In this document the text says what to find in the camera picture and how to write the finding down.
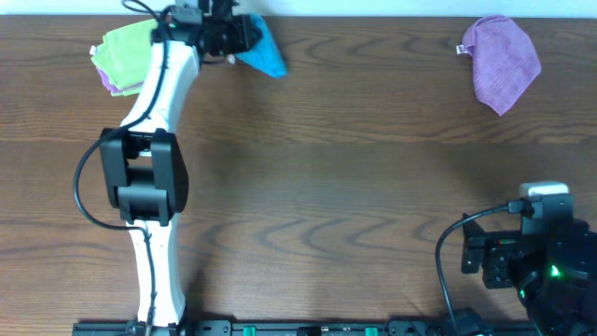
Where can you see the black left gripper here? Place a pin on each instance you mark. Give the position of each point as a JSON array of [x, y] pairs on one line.
[[249, 34]]

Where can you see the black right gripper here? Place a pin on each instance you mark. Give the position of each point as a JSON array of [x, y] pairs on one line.
[[473, 252]]

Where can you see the blue microfiber cloth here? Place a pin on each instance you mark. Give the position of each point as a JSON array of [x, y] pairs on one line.
[[264, 56]]

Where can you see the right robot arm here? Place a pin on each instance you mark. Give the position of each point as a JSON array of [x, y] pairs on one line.
[[553, 273]]

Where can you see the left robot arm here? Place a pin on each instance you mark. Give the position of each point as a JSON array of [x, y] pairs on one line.
[[144, 171]]

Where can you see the folded green cloth top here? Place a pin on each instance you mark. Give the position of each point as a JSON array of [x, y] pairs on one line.
[[125, 54]]

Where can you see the folded green cloth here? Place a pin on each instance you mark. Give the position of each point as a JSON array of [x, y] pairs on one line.
[[125, 54], [128, 91]]

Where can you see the folded green cloth bottom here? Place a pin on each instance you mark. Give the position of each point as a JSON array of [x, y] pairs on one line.
[[128, 91]]

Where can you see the folded purple cloth in stack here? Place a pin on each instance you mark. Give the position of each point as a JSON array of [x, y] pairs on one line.
[[104, 78]]

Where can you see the purple microfiber cloth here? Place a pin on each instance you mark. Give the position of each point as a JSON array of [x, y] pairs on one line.
[[504, 61]]

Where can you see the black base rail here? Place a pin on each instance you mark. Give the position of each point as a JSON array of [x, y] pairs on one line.
[[395, 327]]

